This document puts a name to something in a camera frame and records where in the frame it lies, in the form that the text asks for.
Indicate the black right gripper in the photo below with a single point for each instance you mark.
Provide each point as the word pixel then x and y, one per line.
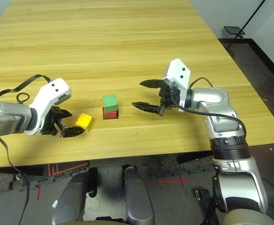
pixel 168 97

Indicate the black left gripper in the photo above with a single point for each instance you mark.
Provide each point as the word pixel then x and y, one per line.
pixel 50 122

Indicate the yellow wooden block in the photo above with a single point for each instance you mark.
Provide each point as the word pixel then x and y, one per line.
pixel 84 120

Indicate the green wooden block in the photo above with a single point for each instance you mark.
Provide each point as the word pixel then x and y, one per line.
pixel 110 102

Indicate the red wooden block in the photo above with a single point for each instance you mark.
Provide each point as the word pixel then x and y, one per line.
pixel 110 114

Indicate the robot's silver left arm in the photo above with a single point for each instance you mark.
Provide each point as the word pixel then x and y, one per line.
pixel 8 117

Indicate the robot's silver right arm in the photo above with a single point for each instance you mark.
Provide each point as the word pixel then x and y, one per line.
pixel 219 110

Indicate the black square pad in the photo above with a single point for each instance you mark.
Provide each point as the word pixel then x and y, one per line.
pixel 118 114

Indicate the robot's grey left leg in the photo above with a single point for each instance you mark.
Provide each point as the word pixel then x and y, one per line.
pixel 69 199

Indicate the robot's grey leg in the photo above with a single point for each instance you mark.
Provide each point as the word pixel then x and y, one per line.
pixel 69 199
pixel 139 199

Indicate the small silver tag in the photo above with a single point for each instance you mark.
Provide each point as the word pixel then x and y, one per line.
pixel 55 203

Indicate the robot's grey right leg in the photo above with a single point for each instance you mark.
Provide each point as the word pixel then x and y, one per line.
pixel 139 199

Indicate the tan robot torso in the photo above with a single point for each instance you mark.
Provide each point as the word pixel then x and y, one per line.
pixel 99 222

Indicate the black stand with plate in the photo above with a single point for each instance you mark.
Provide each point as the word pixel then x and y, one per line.
pixel 233 30

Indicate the black metal floor bar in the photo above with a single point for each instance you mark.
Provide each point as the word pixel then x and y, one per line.
pixel 202 195

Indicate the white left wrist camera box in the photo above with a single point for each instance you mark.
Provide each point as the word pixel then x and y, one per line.
pixel 52 93

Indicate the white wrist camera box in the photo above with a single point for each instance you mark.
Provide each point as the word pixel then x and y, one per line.
pixel 178 72
pixel 52 93

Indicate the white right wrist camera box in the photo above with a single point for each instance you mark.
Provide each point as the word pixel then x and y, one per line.
pixel 178 72

